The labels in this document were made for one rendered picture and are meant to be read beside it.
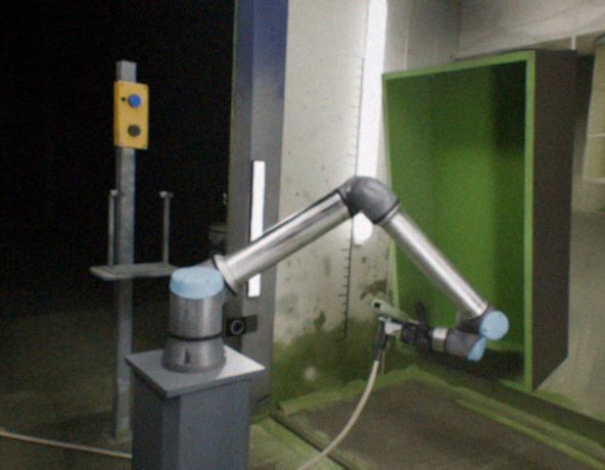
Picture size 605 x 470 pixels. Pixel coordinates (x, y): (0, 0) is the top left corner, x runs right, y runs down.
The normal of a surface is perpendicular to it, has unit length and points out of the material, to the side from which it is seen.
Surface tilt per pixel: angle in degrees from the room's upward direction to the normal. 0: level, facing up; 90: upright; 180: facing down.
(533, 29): 90
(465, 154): 102
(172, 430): 90
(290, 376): 90
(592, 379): 57
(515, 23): 90
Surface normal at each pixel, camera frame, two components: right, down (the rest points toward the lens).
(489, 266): -0.70, 0.24
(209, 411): 0.62, 0.11
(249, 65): -0.78, 0.03
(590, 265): -0.62, -0.52
